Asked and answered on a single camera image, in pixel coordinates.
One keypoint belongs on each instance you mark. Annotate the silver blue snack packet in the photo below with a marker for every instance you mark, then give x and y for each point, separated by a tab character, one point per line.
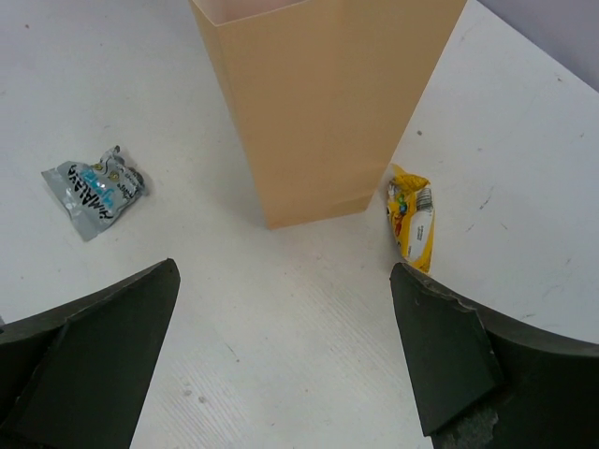
95	195

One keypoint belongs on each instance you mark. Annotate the brown paper bag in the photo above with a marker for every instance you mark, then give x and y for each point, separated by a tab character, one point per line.
321	91

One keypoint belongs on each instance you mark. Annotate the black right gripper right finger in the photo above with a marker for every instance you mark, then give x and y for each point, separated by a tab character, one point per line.
482	379

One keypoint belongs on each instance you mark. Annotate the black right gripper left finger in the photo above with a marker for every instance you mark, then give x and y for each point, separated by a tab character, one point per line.
77	376

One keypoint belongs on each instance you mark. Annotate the small yellow snack packet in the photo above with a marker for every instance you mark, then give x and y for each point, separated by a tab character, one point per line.
411	215

